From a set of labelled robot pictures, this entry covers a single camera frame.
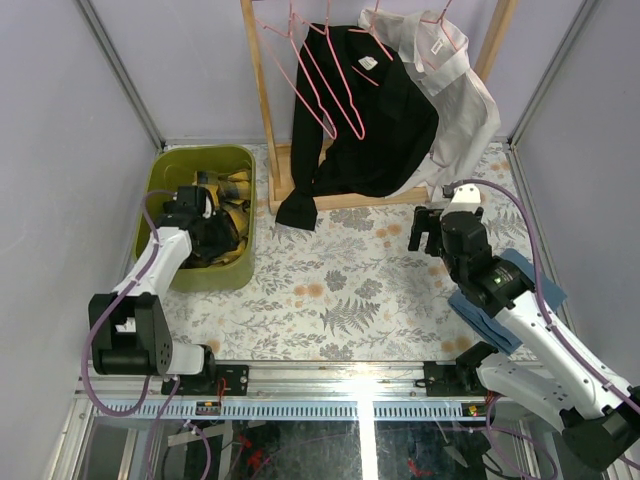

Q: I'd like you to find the grey slotted cable duct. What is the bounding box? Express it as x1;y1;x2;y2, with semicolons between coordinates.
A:
92;401;494;421

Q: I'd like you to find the yellow plaid flannel shirt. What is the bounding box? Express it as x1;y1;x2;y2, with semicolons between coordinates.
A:
194;169;252;268

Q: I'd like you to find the pink hanger of plaid shirt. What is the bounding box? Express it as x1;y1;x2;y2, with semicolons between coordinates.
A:
291;1;366;141

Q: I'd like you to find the wooden clothes rack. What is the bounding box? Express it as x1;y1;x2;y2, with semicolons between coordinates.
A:
240;0;518;213

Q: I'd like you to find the floral patterned tablecloth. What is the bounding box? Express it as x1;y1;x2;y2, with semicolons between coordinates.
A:
159;142;559;364

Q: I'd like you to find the aluminium front frame rail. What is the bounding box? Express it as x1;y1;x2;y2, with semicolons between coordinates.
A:
74;359;566;401

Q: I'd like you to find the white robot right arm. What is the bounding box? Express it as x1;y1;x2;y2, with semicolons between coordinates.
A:
408;206;639;471

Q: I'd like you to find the olive green plastic basket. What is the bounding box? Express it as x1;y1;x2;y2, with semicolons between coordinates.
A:
127;145;257;297

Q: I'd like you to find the black button shirt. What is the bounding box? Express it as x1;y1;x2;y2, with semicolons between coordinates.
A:
185;210;240;268

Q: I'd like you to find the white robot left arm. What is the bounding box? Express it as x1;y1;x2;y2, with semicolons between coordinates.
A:
83;186;219;395

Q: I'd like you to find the white hanging shirt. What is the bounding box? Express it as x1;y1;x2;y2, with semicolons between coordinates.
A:
358;9;501;196

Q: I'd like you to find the pink hanger of black shirt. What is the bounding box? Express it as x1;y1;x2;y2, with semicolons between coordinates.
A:
348;1;393;87

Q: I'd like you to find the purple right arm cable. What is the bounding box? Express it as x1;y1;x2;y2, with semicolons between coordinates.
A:
442;178;640;471

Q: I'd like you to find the pink hanger of white shirt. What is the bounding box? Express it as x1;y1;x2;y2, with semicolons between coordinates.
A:
420;0;469;70

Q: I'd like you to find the pink wire hanger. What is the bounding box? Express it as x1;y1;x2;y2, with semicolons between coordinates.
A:
254;0;339;140

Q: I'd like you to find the folded blue cloth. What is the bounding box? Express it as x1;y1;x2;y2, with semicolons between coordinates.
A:
447;248;569;356

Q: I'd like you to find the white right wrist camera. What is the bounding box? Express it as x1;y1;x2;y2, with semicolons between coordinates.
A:
442;183;481;216

